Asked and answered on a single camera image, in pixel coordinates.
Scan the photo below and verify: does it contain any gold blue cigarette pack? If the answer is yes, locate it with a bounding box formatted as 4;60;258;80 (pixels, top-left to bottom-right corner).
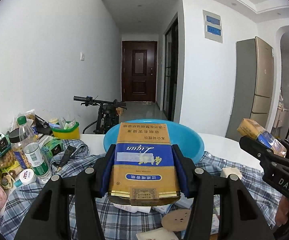
237;118;287;158
108;122;180;206

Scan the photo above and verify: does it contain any right hand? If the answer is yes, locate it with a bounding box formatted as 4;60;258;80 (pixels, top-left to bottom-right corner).
275;196;289;227

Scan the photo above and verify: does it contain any small white cream jar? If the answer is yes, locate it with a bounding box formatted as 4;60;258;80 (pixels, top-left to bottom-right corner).
19;168;36;185

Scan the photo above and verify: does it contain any small cream box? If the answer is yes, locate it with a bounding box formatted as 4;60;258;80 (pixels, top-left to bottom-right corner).
220;167;243;179

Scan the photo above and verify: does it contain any clear water bottle green cap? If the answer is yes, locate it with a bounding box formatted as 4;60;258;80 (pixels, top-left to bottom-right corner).
17;115;52;184

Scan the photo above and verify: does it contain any blue plaid shirt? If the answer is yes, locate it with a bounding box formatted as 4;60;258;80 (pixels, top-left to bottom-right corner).
0;140;282;239

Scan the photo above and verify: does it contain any green tea box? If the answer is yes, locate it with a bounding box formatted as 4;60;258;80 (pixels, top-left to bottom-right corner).
0;133;11;157
41;138;64;161

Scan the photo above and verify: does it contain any black cosmetic tube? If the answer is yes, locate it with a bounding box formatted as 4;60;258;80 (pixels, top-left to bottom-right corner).
57;145;76;172

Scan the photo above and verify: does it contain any nut jar black lid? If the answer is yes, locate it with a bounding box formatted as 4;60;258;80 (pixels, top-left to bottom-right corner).
8;128;31;170

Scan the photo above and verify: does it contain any blue plastic basin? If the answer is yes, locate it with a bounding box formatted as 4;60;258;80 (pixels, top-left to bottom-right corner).
103;119;205;164

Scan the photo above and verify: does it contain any gold grey refrigerator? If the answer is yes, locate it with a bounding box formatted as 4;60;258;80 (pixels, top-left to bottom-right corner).
226;36;274;141

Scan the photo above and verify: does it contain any yellow green plastic bin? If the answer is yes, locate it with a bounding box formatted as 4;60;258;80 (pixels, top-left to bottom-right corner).
49;121;80;140

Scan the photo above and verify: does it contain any black bicycle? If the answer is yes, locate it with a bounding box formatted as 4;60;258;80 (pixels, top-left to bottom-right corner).
73;96;127;134

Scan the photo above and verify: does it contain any dark brown entrance door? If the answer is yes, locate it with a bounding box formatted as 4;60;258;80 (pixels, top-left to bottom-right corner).
122;41;157;102

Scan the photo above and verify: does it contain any white wall switch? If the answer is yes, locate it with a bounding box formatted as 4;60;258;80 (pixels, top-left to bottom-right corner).
80;52;85;61

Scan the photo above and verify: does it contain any wall electrical panel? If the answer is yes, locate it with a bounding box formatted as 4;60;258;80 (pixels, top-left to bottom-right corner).
202;10;223;43

